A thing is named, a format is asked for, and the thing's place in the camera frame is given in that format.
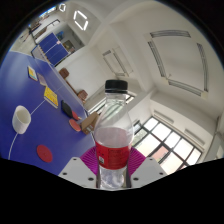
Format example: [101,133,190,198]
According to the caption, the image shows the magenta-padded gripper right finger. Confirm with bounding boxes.
[126,147,168,190]

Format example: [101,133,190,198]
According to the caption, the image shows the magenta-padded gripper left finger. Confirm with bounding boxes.
[58,146,101,190]

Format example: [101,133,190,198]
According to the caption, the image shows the clear red-labelled water bottle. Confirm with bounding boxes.
[93,79,135,190]

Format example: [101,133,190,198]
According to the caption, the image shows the large dark-framed window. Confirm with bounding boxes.
[132,116,204,175]

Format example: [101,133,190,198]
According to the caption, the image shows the flat round red coaster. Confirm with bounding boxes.
[36,144,54,164]

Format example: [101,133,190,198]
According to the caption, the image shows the brown cardboard box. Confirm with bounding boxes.
[80,111,100,135]

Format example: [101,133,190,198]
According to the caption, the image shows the black table tennis paddle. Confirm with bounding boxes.
[60,100,75,118]

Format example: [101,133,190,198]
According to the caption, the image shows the white cup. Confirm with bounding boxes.
[11,105,32,135]

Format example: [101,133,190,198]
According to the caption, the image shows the brown armchair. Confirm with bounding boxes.
[77,89,89,102]
[58,67,70,80]

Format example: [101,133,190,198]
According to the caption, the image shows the yellow book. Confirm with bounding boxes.
[43,86,60,109]

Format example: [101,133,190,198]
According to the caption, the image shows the thin grey booklet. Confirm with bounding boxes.
[36,72,48,87]

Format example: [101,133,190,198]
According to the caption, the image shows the ceiling air conditioner unit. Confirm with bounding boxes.
[101,48,130,78]

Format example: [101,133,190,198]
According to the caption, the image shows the folded blue table tennis table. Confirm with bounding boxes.
[30,31,72,67]

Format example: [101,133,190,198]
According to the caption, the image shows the ceiling lights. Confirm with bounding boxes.
[58,2,90,32]

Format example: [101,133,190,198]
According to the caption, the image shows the framed wall picture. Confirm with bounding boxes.
[62,39,76,52]

